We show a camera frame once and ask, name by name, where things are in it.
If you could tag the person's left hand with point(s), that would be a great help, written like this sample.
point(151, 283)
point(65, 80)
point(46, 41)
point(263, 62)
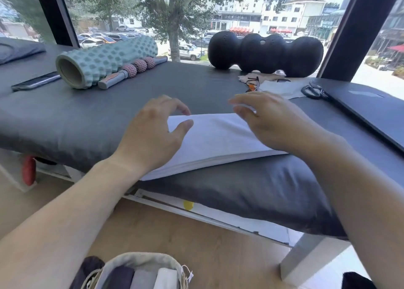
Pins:
point(143, 134)

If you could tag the person's right hand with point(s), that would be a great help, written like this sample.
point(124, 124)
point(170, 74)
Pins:
point(277, 123)

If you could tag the person's left thumb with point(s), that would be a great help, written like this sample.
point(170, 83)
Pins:
point(180, 130)

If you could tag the person's right thumb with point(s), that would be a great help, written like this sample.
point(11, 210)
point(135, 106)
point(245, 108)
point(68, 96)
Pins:
point(244, 111)

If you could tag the person's left forearm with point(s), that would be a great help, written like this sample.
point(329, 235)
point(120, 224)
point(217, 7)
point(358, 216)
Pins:
point(56, 228)

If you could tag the person's right forearm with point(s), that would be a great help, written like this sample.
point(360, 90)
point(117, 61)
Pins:
point(363, 197)

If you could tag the orange black small tool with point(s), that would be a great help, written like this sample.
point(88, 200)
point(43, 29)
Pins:
point(251, 85)

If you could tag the white folded cloth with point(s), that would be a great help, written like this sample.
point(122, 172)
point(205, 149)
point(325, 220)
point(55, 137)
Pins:
point(214, 140)

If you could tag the beige cloth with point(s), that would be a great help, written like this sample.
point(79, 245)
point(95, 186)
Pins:
point(268, 76)

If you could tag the light grey cloth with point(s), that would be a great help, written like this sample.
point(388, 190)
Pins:
point(284, 89)

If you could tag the black peanut massage roller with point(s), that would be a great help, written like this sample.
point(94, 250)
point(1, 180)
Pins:
point(265, 53)

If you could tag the black scissors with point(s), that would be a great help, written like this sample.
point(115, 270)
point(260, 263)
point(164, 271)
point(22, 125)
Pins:
point(311, 92)

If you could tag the yellow round sticker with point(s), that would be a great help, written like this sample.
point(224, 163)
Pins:
point(188, 205)

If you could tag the white parked car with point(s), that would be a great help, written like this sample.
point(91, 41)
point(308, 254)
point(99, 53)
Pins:
point(186, 52)

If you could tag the grey pink massage stick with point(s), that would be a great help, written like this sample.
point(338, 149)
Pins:
point(112, 80)

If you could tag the green tree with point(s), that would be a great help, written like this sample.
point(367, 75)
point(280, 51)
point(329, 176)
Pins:
point(174, 46)

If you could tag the dark grey bench cushion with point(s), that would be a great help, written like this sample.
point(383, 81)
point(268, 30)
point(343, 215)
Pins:
point(79, 118)

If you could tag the green bumpy foam roller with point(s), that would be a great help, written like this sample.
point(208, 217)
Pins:
point(107, 58)

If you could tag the white building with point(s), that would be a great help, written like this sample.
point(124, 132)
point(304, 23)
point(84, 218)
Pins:
point(284, 11)

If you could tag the row of parked cars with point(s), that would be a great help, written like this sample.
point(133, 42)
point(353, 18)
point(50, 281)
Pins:
point(104, 39)

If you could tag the dark grey laptop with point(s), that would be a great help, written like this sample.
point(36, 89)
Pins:
point(372, 105)

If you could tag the grey fabric basket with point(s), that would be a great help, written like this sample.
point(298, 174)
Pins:
point(139, 258)

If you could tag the white folded garment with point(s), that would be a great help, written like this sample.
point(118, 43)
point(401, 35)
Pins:
point(166, 280)

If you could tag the black smartphone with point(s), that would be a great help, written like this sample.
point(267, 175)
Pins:
point(34, 82)

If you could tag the grey folded garment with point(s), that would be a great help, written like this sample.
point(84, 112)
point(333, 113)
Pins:
point(143, 280)

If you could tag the red object under bench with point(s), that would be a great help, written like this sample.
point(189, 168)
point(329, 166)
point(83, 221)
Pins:
point(28, 170)

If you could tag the dark purple folded garment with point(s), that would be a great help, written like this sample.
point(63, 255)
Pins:
point(120, 278)

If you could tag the dark cloth beside basket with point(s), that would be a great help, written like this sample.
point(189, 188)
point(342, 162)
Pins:
point(90, 266)

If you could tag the dark grey flat cushion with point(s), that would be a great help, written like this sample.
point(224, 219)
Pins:
point(19, 49)

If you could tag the black object on floor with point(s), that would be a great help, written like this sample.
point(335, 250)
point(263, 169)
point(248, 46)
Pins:
point(356, 281)

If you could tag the white bench frame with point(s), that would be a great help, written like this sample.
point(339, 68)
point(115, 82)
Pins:
point(303, 257)

